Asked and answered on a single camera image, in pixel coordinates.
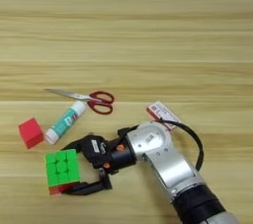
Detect white green glue stick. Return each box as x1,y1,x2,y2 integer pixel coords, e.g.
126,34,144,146
43,100,87,146

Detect colourful puzzle cube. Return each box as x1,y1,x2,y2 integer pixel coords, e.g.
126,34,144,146
43,148,82,196

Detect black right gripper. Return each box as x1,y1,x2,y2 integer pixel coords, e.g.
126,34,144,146
60,125,138,196

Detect small red cube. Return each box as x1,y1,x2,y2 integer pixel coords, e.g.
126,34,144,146
18,116,44,150

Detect red handled scissors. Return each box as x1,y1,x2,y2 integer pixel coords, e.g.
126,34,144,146
44,88,116,115

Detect small red white card box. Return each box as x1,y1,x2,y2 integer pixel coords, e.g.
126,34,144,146
146,100,182,132

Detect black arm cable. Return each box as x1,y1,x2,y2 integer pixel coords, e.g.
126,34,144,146
154,118,205,172

